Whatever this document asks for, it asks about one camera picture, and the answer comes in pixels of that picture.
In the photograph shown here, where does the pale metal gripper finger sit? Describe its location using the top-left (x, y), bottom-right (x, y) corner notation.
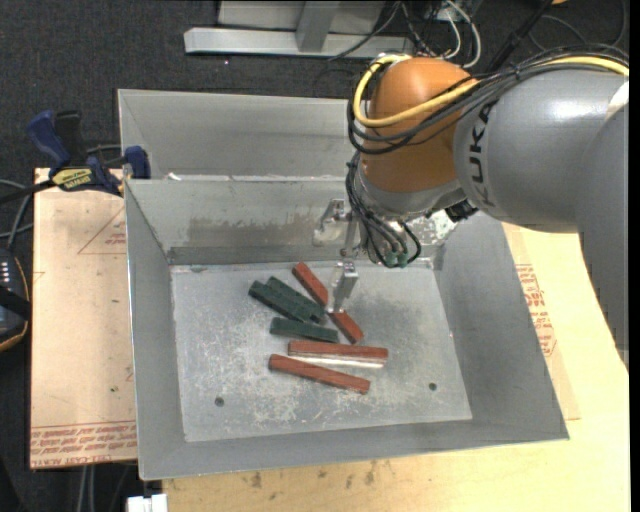
top-left (312, 198), bottom-right (348, 247)
top-left (326, 260), bottom-right (361, 315)

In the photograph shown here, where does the dark green flat block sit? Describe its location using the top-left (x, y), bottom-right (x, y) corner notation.
top-left (264, 275), bottom-right (328, 322)
top-left (247, 279), bottom-right (315, 324)
top-left (269, 316), bottom-right (341, 345)

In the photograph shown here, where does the red-brown flat block pale side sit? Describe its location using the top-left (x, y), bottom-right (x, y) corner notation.
top-left (287, 339), bottom-right (390, 370)

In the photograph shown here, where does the grey metal bin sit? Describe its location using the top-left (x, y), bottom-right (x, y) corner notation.
top-left (117, 88), bottom-right (571, 482)

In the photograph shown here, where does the brown cardboard board red print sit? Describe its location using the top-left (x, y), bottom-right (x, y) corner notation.
top-left (29, 166), bottom-right (583, 471)

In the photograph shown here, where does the black cylinder on white bracket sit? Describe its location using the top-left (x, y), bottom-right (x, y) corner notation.
top-left (432, 199), bottom-right (478, 237)

